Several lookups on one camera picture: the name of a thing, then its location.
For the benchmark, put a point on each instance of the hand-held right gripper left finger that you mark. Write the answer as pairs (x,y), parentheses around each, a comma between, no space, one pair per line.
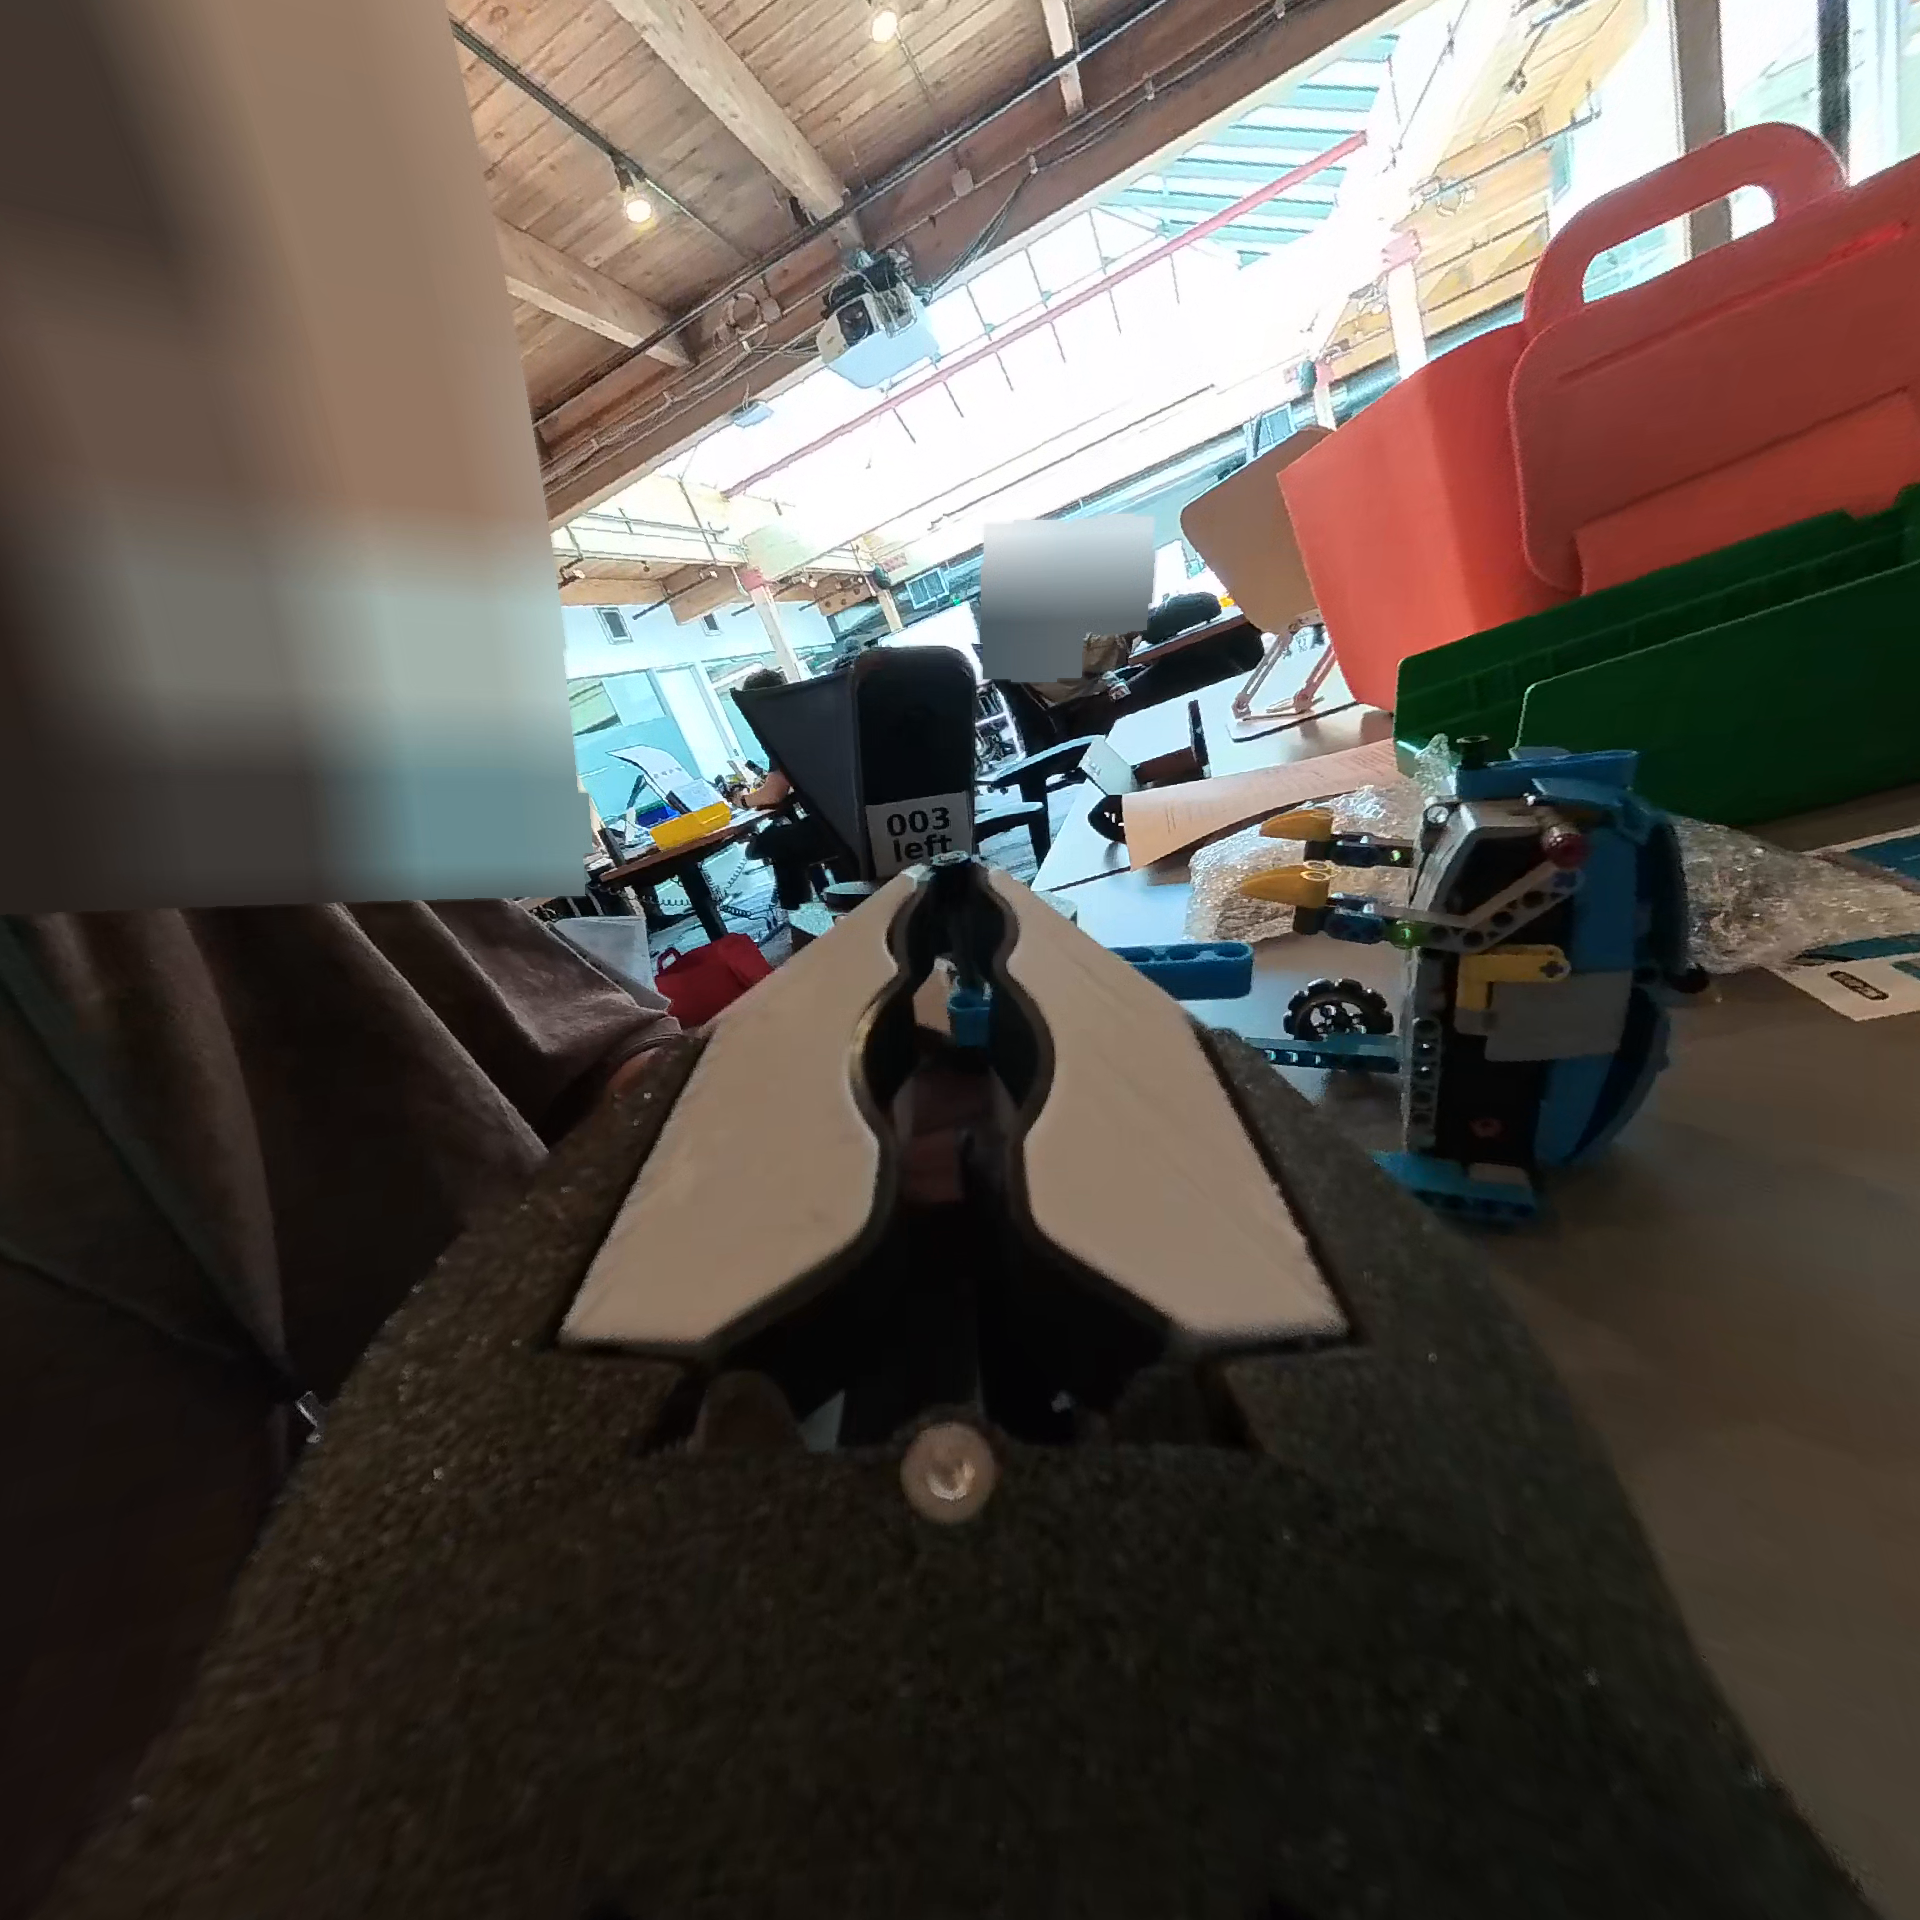
(733,1171)

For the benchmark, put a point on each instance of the blue grey toy brick robot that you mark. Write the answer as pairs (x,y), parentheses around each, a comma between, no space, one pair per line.
(1516,974)

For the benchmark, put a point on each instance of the person's brown clothing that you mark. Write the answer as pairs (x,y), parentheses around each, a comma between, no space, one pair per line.
(225,1200)

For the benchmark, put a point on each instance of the crumpled bubble wrap bag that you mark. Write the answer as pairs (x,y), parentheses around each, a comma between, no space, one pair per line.
(1770,885)

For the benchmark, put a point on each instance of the wooden background table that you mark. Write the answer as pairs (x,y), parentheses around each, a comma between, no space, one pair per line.
(661,863)

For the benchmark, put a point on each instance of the green storage bin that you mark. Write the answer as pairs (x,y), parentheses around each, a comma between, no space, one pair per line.
(1723,720)

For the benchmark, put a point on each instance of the yellow box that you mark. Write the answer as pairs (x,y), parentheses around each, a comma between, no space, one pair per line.
(687,827)

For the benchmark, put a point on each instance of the wooden board stand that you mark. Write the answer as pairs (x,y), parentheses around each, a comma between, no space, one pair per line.
(1259,525)

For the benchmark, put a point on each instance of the orange felt bag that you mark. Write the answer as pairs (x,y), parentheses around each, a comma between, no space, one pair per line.
(1500,557)

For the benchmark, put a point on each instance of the blue printed leaflet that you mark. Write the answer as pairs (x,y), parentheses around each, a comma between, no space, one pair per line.
(1861,974)

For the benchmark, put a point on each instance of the black office chair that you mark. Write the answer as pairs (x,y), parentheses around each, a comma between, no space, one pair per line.
(1035,773)

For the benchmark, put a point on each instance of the ceiling projector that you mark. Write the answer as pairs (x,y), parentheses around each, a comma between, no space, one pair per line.
(877,323)

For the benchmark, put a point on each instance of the grey desk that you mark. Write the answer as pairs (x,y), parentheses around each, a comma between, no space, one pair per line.
(1723,1200)

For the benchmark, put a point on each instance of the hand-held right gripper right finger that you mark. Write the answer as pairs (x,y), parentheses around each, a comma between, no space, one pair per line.
(1170,1186)

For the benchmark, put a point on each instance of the brown paper sheet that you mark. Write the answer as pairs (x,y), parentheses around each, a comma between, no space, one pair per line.
(1229,810)

